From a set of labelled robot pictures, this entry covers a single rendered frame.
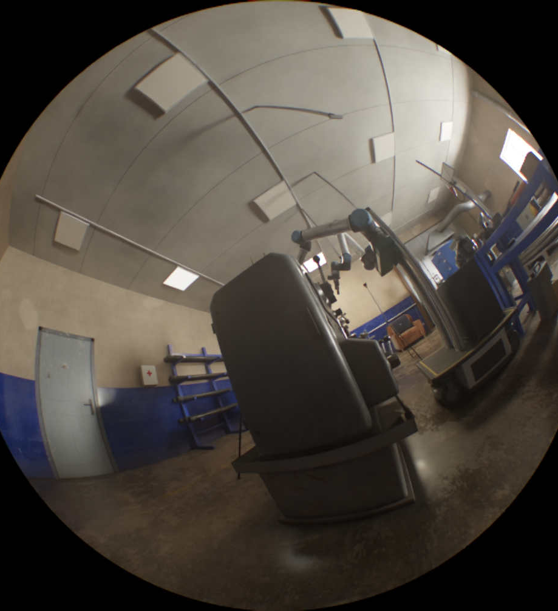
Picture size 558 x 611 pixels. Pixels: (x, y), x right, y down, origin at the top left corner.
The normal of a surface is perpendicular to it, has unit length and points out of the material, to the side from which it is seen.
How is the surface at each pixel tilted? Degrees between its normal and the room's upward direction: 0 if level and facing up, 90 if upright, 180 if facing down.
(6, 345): 90
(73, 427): 90
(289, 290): 90
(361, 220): 93
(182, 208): 180
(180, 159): 180
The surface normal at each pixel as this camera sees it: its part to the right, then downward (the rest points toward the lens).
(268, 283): -0.43, -0.22
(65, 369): 0.83, -0.49
